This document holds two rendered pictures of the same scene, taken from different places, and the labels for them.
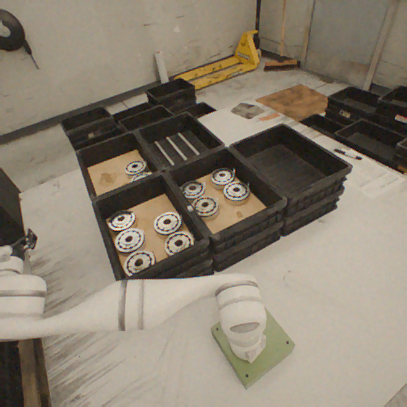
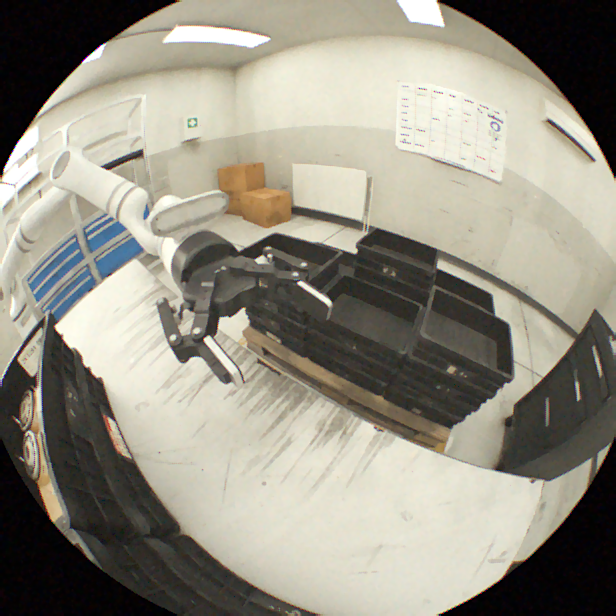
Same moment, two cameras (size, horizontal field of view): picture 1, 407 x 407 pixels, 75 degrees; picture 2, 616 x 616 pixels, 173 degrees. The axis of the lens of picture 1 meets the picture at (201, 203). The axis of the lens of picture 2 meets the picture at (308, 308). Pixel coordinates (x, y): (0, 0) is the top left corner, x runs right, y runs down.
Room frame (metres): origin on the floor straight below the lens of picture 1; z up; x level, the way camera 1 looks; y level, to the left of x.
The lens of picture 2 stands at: (0.75, 0.62, 1.05)
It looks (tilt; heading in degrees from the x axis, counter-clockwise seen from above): 43 degrees down; 149
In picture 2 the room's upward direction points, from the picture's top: straight up
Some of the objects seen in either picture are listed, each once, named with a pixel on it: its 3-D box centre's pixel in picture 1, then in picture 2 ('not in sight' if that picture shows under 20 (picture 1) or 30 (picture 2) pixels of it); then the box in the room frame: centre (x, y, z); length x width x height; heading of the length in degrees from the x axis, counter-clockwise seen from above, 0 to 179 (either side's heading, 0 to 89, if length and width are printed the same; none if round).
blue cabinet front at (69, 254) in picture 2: not in sight; (59, 281); (-1.08, -0.83, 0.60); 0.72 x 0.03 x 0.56; 115
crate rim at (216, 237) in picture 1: (220, 186); not in sight; (0.73, -0.08, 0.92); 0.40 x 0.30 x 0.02; 21
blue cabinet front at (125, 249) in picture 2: not in sight; (120, 234); (-1.42, -0.11, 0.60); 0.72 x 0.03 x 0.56; 115
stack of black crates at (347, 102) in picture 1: (354, 117); not in sight; (1.96, -1.41, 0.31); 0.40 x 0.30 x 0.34; 25
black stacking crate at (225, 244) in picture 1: (221, 196); not in sight; (0.73, -0.08, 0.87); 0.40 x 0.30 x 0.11; 21
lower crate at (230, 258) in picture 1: (223, 214); not in sight; (0.73, -0.08, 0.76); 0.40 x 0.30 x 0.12; 21
